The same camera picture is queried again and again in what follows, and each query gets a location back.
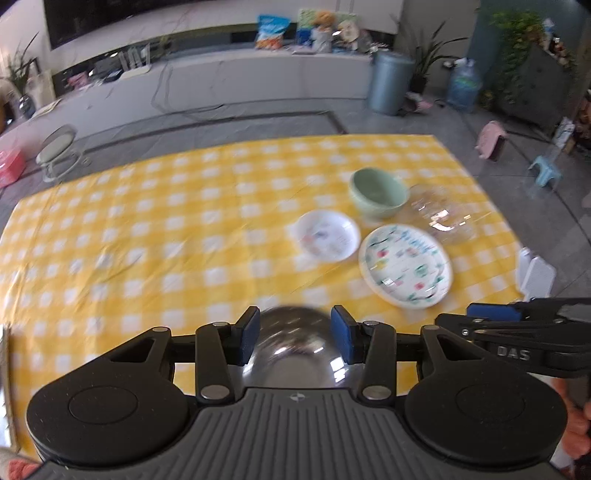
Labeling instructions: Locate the green ceramic bowl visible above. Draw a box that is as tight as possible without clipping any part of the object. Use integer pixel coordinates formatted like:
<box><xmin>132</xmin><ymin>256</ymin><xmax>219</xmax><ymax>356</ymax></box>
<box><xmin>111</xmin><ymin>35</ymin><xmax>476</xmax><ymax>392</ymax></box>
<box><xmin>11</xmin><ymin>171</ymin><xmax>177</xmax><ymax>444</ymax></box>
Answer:
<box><xmin>348</xmin><ymin>167</ymin><xmax>409</xmax><ymax>220</ymax></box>

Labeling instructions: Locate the blue water jug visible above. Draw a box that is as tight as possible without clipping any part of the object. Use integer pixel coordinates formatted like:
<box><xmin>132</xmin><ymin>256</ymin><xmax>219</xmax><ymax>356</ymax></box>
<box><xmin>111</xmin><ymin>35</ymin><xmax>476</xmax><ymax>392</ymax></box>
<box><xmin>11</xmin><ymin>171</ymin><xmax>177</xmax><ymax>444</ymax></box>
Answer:
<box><xmin>445</xmin><ymin>59</ymin><xmax>483</xmax><ymax>114</ymax></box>

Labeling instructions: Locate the pink plastic box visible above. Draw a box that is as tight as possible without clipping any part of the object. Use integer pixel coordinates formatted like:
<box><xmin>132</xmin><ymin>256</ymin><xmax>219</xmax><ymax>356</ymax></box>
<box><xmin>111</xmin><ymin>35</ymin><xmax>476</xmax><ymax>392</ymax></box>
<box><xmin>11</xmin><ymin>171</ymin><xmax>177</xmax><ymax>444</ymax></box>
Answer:
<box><xmin>0</xmin><ymin>148</ymin><xmax>26</xmax><ymax>189</ymax></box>

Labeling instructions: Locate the grey trash can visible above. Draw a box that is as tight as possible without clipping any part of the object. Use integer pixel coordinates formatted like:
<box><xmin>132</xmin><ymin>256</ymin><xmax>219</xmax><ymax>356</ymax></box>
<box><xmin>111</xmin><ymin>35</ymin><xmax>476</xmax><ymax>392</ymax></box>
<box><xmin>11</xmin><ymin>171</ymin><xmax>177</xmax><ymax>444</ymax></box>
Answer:
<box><xmin>368</xmin><ymin>50</ymin><xmax>415</xmax><ymax>116</ymax></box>

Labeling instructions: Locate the person's right hand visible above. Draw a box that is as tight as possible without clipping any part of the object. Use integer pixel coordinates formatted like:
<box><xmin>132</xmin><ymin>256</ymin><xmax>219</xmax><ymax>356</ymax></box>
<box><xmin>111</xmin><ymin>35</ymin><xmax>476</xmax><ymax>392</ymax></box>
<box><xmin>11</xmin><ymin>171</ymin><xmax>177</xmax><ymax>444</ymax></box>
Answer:
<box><xmin>553</xmin><ymin>377</ymin><xmax>591</xmax><ymax>461</ymax></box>

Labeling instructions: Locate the yellow checked tablecloth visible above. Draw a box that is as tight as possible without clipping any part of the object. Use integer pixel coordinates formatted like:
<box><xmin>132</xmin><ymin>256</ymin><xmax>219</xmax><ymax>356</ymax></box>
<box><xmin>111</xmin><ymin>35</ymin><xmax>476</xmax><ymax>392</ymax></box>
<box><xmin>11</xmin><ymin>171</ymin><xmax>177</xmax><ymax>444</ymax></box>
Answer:
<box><xmin>0</xmin><ymin>134</ymin><xmax>525</xmax><ymax>462</ymax></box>

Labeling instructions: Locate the white plastic object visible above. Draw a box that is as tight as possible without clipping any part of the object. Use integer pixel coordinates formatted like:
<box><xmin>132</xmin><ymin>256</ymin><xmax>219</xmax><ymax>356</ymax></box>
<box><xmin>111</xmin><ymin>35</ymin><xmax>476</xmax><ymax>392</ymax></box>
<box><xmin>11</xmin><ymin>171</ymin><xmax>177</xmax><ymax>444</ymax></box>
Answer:
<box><xmin>516</xmin><ymin>247</ymin><xmax>557</xmax><ymax>298</ymax></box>

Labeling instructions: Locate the green trailing plant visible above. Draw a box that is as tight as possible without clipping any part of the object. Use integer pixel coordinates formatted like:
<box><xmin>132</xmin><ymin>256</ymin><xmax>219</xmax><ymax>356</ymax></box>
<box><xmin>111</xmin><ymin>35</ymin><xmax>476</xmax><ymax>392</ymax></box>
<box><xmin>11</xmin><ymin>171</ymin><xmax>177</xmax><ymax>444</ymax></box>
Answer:
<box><xmin>480</xmin><ymin>7</ymin><xmax>546</xmax><ymax>107</ymax></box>

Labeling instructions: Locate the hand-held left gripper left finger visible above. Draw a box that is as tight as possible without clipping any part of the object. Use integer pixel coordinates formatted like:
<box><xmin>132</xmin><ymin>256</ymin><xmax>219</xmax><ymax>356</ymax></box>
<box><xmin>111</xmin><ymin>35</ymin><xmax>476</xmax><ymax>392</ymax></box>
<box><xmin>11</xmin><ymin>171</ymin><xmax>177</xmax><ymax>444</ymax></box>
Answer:
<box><xmin>99</xmin><ymin>306</ymin><xmax>262</xmax><ymax>407</ymax></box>

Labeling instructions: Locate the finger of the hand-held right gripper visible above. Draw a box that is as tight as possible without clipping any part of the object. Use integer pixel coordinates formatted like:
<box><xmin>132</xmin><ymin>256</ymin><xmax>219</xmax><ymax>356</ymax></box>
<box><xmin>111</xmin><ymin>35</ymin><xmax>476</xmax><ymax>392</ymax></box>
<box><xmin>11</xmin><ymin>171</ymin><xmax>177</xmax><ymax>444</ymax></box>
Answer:
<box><xmin>435</xmin><ymin>307</ymin><xmax>574</xmax><ymax>343</ymax></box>
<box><xmin>466</xmin><ymin>298</ymin><xmax>591</xmax><ymax>322</ymax></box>

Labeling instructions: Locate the black cable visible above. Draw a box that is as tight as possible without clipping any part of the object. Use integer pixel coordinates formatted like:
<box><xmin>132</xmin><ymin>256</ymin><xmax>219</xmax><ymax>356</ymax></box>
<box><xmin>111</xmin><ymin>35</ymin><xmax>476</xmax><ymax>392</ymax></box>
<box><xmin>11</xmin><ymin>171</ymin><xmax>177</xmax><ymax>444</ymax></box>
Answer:
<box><xmin>150</xmin><ymin>60</ymin><xmax>232</xmax><ymax>114</ymax></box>

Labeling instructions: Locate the red patterned cloth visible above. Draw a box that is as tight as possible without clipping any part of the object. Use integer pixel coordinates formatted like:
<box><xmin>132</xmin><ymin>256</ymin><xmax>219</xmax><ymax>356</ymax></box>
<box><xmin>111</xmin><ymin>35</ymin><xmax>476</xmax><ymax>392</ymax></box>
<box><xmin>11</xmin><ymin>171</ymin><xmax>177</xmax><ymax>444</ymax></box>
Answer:
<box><xmin>0</xmin><ymin>447</ymin><xmax>41</xmax><ymax>480</ymax></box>

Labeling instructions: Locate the stainless steel bowl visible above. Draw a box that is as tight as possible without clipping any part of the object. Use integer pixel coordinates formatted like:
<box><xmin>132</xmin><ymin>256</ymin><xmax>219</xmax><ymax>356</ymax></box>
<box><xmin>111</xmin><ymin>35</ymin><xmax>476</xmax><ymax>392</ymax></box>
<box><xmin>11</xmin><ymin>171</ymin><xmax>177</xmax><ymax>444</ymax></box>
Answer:
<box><xmin>242</xmin><ymin>305</ymin><xmax>365</xmax><ymax>389</ymax></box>

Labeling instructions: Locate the grey cabinet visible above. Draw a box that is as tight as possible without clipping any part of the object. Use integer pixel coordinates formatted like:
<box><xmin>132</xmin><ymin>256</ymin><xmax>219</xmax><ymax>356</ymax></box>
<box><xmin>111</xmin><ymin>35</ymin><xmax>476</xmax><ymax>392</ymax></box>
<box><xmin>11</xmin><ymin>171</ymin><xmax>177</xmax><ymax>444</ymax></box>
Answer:
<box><xmin>496</xmin><ymin>44</ymin><xmax>578</xmax><ymax>130</ymax></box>

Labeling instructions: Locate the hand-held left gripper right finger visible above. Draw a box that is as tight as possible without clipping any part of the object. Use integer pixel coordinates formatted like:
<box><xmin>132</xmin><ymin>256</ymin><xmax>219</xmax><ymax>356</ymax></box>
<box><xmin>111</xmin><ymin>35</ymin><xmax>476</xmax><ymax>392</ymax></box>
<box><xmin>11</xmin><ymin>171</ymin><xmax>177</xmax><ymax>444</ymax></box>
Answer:
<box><xmin>331</xmin><ymin>305</ymin><xmax>490</xmax><ymax>403</ymax></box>

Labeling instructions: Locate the pink cushioned stool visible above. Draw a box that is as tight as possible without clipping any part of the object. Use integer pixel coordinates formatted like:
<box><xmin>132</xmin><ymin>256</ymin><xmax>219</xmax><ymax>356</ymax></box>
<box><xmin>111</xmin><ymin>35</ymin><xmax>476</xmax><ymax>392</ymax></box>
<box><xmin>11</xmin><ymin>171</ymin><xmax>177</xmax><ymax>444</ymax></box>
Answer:
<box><xmin>475</xmin><ymin>121</ymin><xmax>508</xmax><ymax>162</ymax></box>

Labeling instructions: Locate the white marble media console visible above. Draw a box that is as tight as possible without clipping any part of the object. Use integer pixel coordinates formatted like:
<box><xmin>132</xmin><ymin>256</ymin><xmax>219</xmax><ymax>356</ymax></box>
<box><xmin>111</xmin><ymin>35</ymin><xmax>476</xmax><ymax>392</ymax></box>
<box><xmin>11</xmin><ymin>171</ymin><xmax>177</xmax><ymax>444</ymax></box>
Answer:
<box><xmin>28</xmin><ymin>44</ymin><xmax>375</xmax><ymax>134</ymax></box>

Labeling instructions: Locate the orange plush toy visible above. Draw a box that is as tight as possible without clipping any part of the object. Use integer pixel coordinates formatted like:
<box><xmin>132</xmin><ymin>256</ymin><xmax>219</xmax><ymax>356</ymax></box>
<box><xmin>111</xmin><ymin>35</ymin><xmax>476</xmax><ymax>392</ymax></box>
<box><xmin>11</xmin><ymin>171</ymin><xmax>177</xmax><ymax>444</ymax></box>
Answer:
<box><xmin>310</xmin><ymin>11</ymin><xmax>337</xmax><ymax>52</ymax></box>

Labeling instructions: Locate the small blue stool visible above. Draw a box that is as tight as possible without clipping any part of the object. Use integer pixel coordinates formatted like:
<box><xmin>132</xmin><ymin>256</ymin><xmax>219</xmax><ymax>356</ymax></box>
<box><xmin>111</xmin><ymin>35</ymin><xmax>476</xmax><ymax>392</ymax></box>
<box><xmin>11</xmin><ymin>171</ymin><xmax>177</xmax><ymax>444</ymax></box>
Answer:
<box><xmin>529</xmin><ymin>154</ymin><xmax>563</xmax><ymax>185</ymax></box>

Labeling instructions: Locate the potted grass plant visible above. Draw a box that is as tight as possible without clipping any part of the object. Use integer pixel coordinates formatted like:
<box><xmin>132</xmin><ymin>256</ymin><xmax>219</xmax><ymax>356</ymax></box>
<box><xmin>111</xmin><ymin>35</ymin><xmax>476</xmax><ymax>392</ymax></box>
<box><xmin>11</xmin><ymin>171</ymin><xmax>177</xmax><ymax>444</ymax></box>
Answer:
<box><xmin>406</xmin><ymin>18</ymin><xmax>465</xmax><ymax>95</ymax></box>

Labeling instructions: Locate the leafy plant in blue vase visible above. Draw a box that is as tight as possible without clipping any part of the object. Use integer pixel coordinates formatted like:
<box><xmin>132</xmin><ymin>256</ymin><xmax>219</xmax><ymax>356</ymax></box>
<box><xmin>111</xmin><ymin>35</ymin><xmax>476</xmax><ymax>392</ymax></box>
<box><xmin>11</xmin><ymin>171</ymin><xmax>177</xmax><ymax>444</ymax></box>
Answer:
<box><xmin>0</xmin><ymin>32</ymin><xmax>42</xmax><ymax>118</ymax></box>

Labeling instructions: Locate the small white printed plate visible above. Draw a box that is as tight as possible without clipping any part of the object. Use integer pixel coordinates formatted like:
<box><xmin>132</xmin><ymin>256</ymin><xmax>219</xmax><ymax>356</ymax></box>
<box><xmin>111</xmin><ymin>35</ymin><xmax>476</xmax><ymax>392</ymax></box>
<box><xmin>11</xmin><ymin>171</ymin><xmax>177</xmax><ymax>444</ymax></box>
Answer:
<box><xmin>294</xmin><ymin>210</ymin><xmax>362</xmax><ymax>263</ymax></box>

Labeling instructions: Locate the clear glass bowl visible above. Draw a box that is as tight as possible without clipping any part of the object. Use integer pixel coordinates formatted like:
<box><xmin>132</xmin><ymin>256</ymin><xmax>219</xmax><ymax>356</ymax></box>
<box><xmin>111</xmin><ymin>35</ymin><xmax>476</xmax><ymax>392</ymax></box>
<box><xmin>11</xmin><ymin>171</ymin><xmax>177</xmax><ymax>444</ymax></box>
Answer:
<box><xmin>409</xmin><ymin>183</ymin><xmax>478</xmax><ymax>245</ymax></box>

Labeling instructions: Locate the blue snack bag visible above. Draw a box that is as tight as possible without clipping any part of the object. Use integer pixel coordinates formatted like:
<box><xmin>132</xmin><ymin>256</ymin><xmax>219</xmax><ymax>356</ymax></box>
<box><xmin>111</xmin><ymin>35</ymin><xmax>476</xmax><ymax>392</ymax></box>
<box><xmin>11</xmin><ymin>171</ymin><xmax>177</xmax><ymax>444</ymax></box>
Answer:
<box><xmin>255</xmin><ymin>15</ymin><xmax>291</xmax><ymax>51</ymax></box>

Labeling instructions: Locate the white router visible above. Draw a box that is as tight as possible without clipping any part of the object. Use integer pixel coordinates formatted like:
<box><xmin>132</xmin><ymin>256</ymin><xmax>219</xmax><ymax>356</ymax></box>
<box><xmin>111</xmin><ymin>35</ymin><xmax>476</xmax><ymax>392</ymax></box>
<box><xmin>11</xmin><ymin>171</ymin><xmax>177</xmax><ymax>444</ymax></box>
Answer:
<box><xmin>117</xmin><ymin>46</ymin><xmax>153</xmax><ymax>79</ymax></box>

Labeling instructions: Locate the large white printed plate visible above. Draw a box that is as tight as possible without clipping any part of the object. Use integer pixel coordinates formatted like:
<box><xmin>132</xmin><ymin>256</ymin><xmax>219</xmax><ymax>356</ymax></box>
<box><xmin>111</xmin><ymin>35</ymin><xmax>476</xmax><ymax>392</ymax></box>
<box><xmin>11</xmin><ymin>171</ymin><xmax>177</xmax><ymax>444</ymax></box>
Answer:
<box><xmin>359</xmin><ymin>224</ymin><xmax>454</xmax><ymax>308</ymax></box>

